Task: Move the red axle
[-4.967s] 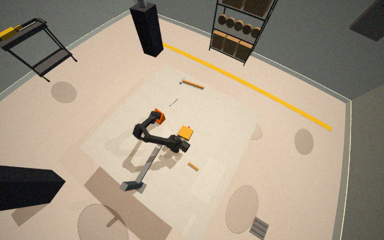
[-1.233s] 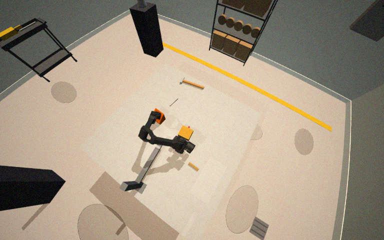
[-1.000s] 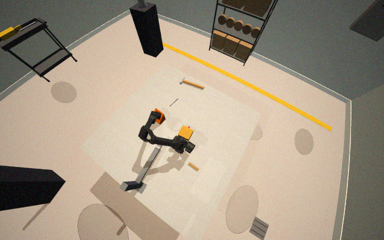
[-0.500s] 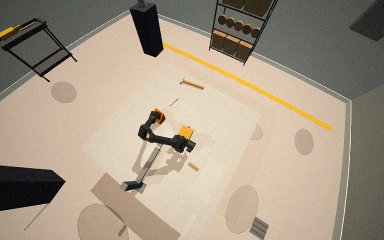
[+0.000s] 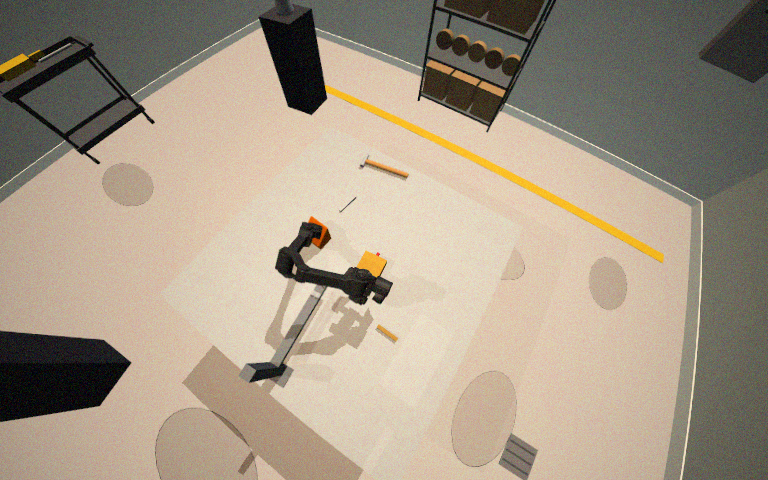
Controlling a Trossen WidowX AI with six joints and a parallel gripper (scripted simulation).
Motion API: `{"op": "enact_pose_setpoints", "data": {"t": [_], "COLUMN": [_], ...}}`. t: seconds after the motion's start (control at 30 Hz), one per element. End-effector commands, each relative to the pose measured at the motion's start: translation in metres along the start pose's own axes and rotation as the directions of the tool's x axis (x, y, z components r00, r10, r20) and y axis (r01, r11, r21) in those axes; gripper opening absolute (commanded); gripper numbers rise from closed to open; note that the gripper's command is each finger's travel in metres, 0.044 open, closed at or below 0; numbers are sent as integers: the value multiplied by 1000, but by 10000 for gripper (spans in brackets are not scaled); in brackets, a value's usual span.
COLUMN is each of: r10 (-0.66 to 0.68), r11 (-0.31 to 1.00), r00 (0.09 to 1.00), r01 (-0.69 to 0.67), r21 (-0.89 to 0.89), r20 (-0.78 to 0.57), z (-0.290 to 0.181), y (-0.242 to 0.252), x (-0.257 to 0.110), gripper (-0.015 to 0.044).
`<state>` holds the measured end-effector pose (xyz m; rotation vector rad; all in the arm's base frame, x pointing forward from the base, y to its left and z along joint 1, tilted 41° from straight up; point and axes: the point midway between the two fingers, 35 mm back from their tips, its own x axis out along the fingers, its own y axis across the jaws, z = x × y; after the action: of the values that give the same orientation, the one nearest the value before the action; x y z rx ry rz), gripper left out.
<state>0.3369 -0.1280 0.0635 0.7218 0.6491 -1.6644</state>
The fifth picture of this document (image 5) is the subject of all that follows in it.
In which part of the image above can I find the hammer with orange handle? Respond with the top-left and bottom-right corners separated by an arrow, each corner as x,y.
360,154 -> 409,178

